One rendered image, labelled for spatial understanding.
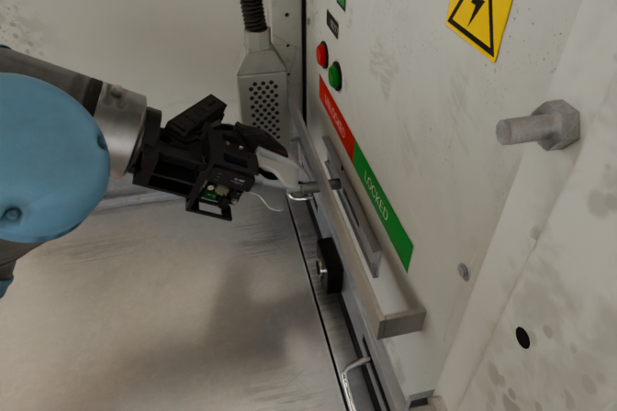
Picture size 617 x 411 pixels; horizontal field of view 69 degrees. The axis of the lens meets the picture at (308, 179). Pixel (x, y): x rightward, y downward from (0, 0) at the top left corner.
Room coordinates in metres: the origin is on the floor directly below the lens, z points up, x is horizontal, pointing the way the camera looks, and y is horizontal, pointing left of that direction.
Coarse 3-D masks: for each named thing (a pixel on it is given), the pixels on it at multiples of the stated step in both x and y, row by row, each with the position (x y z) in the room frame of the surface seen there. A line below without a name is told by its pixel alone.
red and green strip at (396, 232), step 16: (320, 80) 0.55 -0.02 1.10; (320, 96) 0.55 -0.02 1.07; (336, 112) 0.48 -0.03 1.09; (336, 128) 0.47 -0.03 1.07; (352, 144) 0.41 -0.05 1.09; (352, 160) 0.41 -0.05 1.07; (368, 176) 0.36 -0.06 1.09; (368, 192) 0.35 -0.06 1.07; (384, 208) 0.31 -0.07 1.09; (384, 224) 0.31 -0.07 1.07; (400, 224) 0.28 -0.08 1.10; (400, 240) 0.27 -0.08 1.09; (400, 256) 0.27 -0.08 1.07
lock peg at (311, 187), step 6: (330, 180) 0.43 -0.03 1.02; (336, 180) 0.43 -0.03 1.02; (300, 186) 0.42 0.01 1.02; (306, 186) 0.42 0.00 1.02; (312, 186) 0.42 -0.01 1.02; (318, 186) 0.42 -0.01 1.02; (336, 186) 0.43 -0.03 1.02; (342, 186) 0.42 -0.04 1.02; (306, 192) 0.42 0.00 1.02; (312, 192) 0.42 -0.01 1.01; (318, 192) 0.42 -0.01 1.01
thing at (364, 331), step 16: (304, 160) 0.61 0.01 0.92; (320, 208) 0.49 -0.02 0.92; (320, 224) 0.49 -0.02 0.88; (336, 240) 0.42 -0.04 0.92; (352, 288) 0.34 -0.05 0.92; (352, 304) 0.34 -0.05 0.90; (352, 320) 0.33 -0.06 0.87; (368, 320) 0.30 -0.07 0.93; (368, 336) 0.28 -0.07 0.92; (368, 352) 0.27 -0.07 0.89; (384, 352) 0.26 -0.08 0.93; (368, 368) 0.27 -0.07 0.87; (384, 368) 0.24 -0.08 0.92; (384, 384) 0.23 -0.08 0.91; (384, 400) 0.22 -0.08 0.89; (400, 400) 0.21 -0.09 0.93
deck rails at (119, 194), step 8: (128, 176) 0.61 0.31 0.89; (112, 184) 0.60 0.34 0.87; (120, 184) 0.60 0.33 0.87; (128, 184) 0.60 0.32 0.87; (112, 192) 0.60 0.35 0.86; (120, 192) 0.60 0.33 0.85; (128, 192) 0.60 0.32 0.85; (136, 192) 0.61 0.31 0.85; (144, 192) 0.61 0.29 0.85; (152, 192) 0.61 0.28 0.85; (160, 192) 0.61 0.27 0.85; (104, 200) 0.58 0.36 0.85; (112, 200) 0.58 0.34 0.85; (120, 200) 0.58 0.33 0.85; (128, 200) 0.58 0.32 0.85; (136, 200) 0.58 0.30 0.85; (144, 200) 0.58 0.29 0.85; (152, 200) 0.58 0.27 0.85; (160, 200) 0.59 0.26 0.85; (168, 200) 0.59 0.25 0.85; (96, 208) 0.56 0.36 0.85; (104, 208) 0.56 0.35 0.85
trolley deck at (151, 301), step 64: (64, 256) 0.46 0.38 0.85; (128, 256) 0.46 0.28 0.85; (192, 256) 0.46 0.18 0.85; (256, 256) 0.46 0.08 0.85; (0, 320) 0.35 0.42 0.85; (64, 320) 0.35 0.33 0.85; (128, 320) 0.35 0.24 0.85; (192, 320) 0.35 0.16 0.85; (256, 320) 0.35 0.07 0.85; (0, 384) 0.26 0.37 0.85; (64, 384) 0.26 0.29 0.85; (128, 384) 0.26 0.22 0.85; (192, 384) 0.26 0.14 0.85; (256, 384) 0.26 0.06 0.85; (320, 384) 0.26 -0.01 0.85
